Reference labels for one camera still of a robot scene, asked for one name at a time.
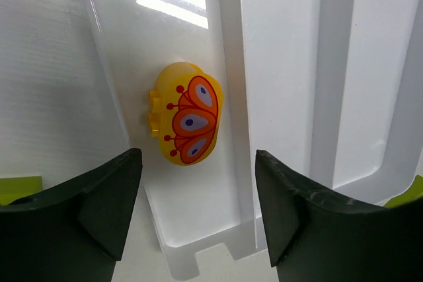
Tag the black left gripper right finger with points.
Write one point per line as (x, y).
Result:
(314, 233)

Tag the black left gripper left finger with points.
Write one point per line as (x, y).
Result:
(74, 231)

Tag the yellow round butterfly lego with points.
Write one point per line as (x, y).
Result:
(186, 106)

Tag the green 2x2 lego upturned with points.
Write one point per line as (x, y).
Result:
(414, 192)

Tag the green 2x2 lego upright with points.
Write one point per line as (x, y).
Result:
(19, 187)

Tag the white three-compartment tray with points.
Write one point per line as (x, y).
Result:
(332, 88)

